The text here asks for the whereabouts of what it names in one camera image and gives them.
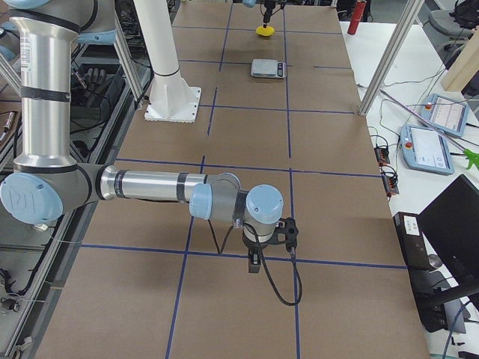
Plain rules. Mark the red cylinder bottle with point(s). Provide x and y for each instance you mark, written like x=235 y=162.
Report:
x=356 y=17

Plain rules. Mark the silver digital kitchen scale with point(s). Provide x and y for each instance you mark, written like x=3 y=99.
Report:
x=268 y=69

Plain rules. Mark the black monitor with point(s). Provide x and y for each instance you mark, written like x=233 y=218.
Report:
x=450 y=224

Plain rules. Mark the black computer box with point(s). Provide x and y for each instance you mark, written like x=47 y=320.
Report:
x=436 y=301

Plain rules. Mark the yellow mango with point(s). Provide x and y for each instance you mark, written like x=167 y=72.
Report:
x=265 y=32

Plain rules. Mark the orange relay board near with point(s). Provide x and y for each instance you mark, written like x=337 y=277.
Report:
x=390 y=181

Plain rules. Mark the orange relay board far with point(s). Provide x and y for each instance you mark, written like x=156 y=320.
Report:
x=382 y=155

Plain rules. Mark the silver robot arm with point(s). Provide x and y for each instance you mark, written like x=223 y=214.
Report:
x=48 y=182

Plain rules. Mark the aluminium frame post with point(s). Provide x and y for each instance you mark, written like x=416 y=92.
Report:
x=399 y=34

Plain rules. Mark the near teach pendant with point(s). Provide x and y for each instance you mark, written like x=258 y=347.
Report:
x=425 y=150

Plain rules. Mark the orange relay board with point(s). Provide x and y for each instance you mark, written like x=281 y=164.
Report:
x=390 y=181
x=382 y=155

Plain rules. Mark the far teach pendant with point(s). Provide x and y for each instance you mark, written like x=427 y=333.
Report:
x=447 y=114

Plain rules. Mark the white pedestal column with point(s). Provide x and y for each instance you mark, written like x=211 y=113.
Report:
x=171 y=98

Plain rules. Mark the teach pendant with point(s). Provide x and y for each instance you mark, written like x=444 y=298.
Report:
x=447 y=114
x=425 y=150

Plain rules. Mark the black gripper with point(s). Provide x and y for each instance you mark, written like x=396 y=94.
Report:
x=268 y=9
x=253 y=247

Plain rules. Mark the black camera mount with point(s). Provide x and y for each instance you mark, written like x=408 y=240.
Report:
x=285 y=234

